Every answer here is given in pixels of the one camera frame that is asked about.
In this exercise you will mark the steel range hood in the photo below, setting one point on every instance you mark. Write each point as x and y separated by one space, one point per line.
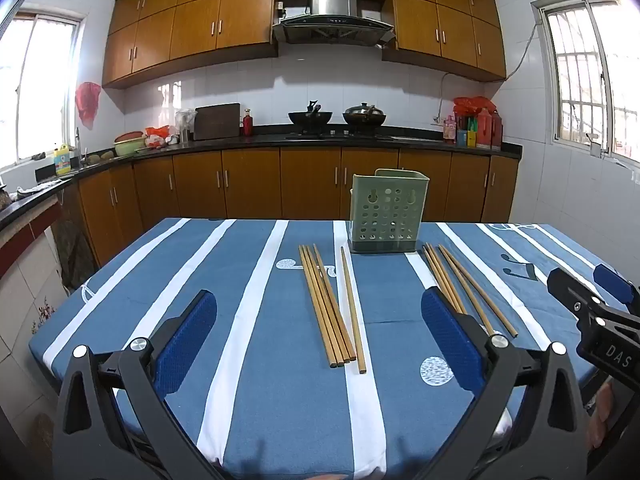
332 0

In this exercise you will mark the pink bottle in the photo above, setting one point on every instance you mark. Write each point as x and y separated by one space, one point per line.
450 129

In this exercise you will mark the black kitchen countertop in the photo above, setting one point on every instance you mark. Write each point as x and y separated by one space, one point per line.
260 141

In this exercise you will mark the orange plastic bag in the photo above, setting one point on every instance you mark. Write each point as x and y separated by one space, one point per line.
157 136

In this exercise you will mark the yellow detergent bottle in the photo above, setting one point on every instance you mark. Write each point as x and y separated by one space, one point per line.
62 161

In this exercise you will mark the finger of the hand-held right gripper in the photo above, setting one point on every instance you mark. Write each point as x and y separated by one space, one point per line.
612 280
565 285

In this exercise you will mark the red oil bottle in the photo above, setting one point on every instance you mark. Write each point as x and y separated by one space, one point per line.
484 132
496 132

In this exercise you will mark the green perforated utensil holder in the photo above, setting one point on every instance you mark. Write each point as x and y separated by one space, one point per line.
387 210

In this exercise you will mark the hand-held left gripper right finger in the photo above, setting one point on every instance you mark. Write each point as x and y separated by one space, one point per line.
450 340

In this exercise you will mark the red hanging plastic bag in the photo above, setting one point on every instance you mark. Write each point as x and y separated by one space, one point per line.
87 100

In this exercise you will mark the clear plastic bag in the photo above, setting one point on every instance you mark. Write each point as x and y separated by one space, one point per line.
185 122

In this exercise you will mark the dark wooden cutting board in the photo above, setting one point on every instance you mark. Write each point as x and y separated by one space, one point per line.
217 122

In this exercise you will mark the large red plastic bag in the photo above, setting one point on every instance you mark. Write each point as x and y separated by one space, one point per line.
472 104

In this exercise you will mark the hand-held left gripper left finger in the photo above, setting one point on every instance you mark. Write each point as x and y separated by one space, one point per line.
185 345

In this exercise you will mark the black wok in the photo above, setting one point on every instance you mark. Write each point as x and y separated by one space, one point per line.
310 117

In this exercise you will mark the window with barred grille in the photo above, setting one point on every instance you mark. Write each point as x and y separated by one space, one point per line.
585 75

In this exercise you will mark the wooden lower cabinets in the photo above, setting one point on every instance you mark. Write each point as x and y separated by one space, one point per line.
250 180

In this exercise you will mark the blue white striped tablecloth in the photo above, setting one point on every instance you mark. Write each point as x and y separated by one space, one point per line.
280 385

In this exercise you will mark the window with white frame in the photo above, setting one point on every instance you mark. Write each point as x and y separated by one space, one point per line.
40 85

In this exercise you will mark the person's right hand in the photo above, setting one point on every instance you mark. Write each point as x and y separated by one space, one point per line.
602 410

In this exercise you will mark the metal sink faucet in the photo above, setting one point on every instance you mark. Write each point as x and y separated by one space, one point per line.
79 147

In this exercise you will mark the small red bottle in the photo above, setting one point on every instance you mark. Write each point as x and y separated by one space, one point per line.
248 124

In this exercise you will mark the dark pot with lid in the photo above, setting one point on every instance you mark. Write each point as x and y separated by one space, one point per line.
364 116

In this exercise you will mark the green basin with red lid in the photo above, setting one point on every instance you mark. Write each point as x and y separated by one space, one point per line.
129 145

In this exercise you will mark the black gas stove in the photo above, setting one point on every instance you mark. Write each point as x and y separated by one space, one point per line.
340 135

